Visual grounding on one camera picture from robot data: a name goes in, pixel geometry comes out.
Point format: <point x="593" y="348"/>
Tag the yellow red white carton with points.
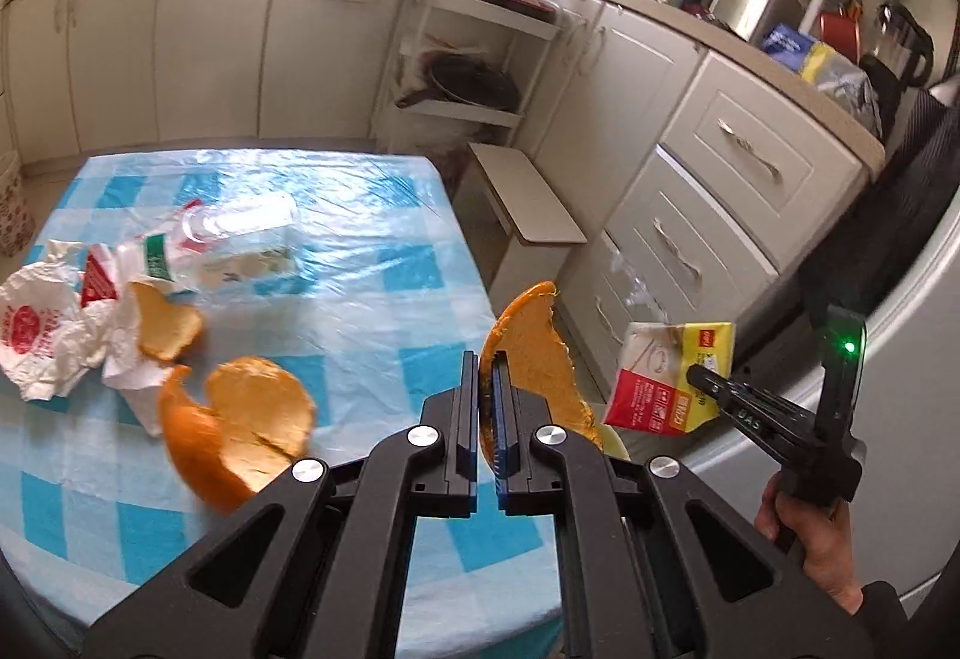
<point x="651" y="378"/>

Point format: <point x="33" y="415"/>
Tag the small orange peel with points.
<point x="169" y="329"/>

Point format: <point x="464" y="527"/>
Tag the yellow packet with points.
<point x="825" y="62"/>

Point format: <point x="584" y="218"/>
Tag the white wrapper green print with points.
<point x="154" y="258"/>

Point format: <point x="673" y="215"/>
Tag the silver refrigerator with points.
<point x="907" y="359"/>

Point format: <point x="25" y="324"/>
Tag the red pot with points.
<point x="838" y="32"/>

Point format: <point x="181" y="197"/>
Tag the cream drawer cabinet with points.
<point x="750" y="179"/>

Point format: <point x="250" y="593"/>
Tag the clear plastic film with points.
<point x="637" y="288"/>

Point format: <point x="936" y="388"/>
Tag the cream kitchen cabinets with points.
<point x="210" y="29"/>

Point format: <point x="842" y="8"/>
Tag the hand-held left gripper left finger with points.
<point x="466" y="438"/>

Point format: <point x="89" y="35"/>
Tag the steel black kettle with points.
<point x="900" y="47"/>

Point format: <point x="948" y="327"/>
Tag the person's right forearm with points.
<point x="889" y="625"/>

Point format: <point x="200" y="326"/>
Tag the clear plastic bottle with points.
<point x="244" y="228"/>

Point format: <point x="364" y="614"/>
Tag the red white wrapper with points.
<point x="96" y="282"/>

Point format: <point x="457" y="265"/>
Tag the black frying pan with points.
<point x="466" y="81"/>

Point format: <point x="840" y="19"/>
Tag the crumpled white paper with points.
<point x="112" y="348"/>

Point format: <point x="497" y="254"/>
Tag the white shelf rack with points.
<point x="457" y="117"/>

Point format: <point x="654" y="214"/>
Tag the curved orange peel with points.
<point x="534" y="359"/>

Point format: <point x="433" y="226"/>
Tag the white stool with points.
<point x="525" y="201"/>

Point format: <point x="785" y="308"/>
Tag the blue white checked tablecloth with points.
<point x="375" y="269"/>

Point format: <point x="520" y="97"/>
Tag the blue box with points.
<point x="784" y="40"/>

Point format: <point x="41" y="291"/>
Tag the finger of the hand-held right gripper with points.
<point x="750" y="413"/>

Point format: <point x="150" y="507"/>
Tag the dark striped cloth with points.
<point x="915" y="179"/>

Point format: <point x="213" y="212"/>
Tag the floral patterned bin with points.
<point x="13" y="209"/>

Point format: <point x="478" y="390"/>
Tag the large torn orange peel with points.
<point x="225" y="434"/>

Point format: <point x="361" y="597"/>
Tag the white bag red print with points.
<point x="30" y="333"/>

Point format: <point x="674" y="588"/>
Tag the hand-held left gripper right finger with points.
<point x="505" y="453"/>

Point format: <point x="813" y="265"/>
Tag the person's right hand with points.
<point x="817" y="554"/>

